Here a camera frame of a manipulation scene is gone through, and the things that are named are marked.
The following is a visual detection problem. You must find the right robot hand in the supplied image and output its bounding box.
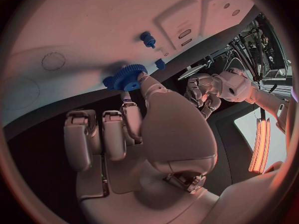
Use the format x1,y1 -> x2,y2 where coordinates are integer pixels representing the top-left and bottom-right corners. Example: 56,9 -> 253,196
63,72 -> 222,224

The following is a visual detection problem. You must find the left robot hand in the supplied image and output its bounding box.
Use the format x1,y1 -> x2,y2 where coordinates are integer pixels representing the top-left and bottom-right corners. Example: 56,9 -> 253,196
183,72 -> 223,119

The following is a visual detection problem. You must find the white task board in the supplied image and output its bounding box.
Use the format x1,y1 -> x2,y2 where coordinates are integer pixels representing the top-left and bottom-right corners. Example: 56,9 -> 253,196
1,0 -> 256,135

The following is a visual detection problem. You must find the blue plug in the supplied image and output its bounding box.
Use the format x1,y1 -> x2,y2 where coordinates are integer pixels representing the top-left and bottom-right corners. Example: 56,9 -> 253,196
154,58 -> 166,71

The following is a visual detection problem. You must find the blue stepped peg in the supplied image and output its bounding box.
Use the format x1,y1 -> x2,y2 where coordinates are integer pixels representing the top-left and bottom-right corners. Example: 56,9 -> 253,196
140,31 -> 156,49

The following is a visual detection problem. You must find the glowing light bar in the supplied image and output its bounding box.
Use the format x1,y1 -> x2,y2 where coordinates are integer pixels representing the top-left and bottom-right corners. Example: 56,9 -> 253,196
248,117 -> 272,174

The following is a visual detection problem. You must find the small blue gear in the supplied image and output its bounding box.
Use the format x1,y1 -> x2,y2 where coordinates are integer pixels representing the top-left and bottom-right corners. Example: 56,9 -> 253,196
102,76 -> 118,91

